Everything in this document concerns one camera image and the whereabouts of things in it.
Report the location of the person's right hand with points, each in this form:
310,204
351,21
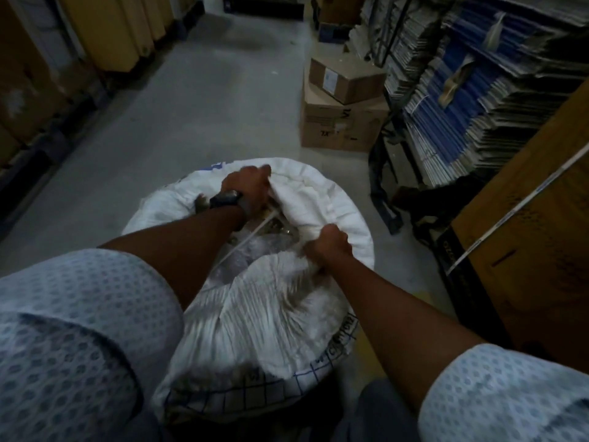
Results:
329,248

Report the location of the person's left hand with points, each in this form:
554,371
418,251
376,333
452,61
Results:
244,183

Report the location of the person's right fingers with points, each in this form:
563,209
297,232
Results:
312,249

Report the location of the person's left fingers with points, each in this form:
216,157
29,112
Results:
263,172

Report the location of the large white woven sack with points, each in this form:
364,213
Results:
271,312

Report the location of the person's right forearm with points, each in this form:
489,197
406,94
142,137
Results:
405,326

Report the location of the person's left forearm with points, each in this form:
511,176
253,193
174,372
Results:
175,253

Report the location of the black wrist watch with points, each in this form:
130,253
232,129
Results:
228,199

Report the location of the clear plastic inner bag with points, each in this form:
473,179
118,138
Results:
251,253

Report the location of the large printed cardboard box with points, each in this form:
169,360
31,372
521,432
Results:
340,121

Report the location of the small brown cardboard box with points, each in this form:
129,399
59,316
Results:
345,78

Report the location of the blue white box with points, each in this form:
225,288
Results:
333,32

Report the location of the grey trousers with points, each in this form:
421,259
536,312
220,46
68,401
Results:
372,412

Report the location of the row of yellow bins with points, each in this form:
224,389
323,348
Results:
124,27

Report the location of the stack of blue flattened cartons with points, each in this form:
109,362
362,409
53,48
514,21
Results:
478,87

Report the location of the stack of brown cartons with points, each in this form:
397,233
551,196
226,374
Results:
32,82

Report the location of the light blue patterned shirt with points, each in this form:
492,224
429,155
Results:
78,345

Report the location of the black metal rack frame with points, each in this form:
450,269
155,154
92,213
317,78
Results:
391,188

